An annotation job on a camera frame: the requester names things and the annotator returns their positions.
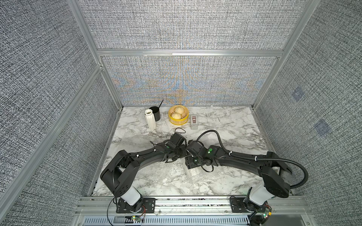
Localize white ribbed wide vase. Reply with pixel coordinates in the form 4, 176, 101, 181
184, 166, 203, 184

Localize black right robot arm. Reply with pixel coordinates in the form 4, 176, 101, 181
185, 141, 292, 211

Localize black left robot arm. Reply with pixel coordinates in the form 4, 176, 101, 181
100, 132, 187, 211

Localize front bun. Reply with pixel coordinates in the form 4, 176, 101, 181
171, 112, 182, 120

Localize bun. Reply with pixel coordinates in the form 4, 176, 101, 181
175, 106, 184, 115
171, 112, 182, 120

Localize yellow steamer basket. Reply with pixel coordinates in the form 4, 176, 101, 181
168, 105, 189, 125

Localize small clear box red contents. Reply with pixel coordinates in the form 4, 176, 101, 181
190, 115, 198, 130

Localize white ribbed slim vase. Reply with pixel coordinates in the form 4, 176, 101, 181
145, 109, 156, 131

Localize back bun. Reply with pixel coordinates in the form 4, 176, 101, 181
175, 106, 184, 115

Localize black cup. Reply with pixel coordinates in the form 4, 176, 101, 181
150, 106, 161, 122

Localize thin black left cable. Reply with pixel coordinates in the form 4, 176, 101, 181
149, 128, 187, 147

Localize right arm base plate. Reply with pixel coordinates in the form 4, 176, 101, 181
229, 196, 253, 213

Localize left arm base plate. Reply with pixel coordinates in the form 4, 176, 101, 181
116, 197, 156, 215

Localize aluminium front rail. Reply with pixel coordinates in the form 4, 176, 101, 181
71, 196, 317, 226

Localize black corrugated right cable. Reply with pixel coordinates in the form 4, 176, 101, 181
196, 129, 309, 189

